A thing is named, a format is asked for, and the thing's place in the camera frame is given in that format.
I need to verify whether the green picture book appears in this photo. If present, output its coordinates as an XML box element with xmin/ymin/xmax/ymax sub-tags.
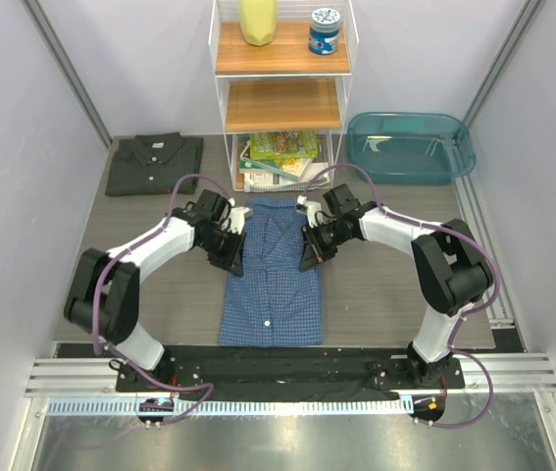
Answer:
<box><xmin>250</xmin><ymin>130</ymin><xmax>318</xmax><ymax>160</ymax></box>

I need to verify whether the folded dark grey shirt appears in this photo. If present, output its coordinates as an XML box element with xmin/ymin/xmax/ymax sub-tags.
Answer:
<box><xmin>105</xmin><ymin>132</ymin><xmax>204</xmax><ymax>197</ymax></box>

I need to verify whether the stack of books and papers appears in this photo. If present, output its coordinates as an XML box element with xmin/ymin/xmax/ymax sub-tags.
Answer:
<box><xmin>232</xmin><ymin>133</ymin><xmax>333</xmax><ymax>192</ymax></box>

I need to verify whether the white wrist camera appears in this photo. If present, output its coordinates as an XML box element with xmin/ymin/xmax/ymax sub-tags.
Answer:
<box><xmin>226</xmin><ymin>198</ymin><xmax>253</xmax><ymax>235</ymax></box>
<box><xmin>296</xmin><ymin>195</ymin><xmax>324</xmax><ymax>228</ymax></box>

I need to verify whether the white wire wooden shelf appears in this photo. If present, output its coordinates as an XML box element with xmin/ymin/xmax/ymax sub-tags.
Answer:
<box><xmin>208</xmin><ymin>1</ymin><xmax>359</xmax><ymax>191</ymax></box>

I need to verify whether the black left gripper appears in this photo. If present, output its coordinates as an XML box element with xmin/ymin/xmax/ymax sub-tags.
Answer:
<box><xmin>198</xmin><ymin>227</ymin><xmax>246</xmax><ymax>277</ymax></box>

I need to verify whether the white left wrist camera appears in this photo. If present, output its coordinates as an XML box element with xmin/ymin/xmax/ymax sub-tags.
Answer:
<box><xmin>226</xmin><ymin>198</ymin><xmax>253</xmax><ymax>235</ymax></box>

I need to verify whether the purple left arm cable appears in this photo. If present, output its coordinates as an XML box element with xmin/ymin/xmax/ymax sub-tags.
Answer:
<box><xmin>91</xmin><ymin>174</ymin><xmax>237</xmax><ymax>426</ymax></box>

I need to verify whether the white slotted cable duct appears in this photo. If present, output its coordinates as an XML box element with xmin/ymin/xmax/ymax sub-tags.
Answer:
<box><xmin>46</xmin><ymin>395</ymin><xmax>414</xmax><ymax>417</ymax></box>

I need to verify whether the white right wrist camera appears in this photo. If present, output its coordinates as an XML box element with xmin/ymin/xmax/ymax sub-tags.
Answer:
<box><xmin>296</xmin><ymin>195</ymin><xmax>324</xmax><ymax>228</ymax></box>

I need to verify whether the yellow vase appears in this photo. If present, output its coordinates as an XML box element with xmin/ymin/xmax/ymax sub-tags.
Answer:
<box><xmin>238</xmin><ymin>0</ymin><xmax>278</xmax><ymax>46</ymax></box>

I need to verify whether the teal plastic basin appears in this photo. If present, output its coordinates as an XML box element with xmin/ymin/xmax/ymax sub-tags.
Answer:
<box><xmin>345</xmin><ymin>112</ymin><xmax>477</xmax><ymax>185</ymax></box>

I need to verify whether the blue jar with lid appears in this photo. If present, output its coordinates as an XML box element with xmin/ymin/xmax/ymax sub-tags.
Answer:
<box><xmin>308</xmin><ymin>8</ymin><xmax>341</xmax><ymax>55</ymax></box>

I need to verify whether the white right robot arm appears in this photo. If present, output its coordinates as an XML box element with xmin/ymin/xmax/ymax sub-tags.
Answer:
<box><xmin>296</xmin><ymin>184</ymin><xmax>495</xmax><ymax>388</ymax></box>

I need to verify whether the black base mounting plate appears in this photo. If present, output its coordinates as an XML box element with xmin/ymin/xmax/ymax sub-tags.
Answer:
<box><xmin>56</xmin><ymin>342</ymin><xmax>466</xmax><ymax>404</ymax></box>

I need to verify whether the blue plaid long sleeve shirt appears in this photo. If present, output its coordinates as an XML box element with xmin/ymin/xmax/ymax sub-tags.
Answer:
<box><xmin>219</xmin><ymin>196</ymin><xmax>324</xmax><ymax>348</ymax></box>

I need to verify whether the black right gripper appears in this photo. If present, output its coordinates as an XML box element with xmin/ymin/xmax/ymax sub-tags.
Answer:
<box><xmin>301</xmin><ymin>219</ymin><xmax>353</xmax><ymax>272</ymax></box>

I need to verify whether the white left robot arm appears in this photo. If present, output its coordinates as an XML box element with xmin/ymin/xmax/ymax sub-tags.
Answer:
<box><xmin>64</xmin><ymin>190</ymin><xmax>252</xmax><ymax>393</ymax></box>

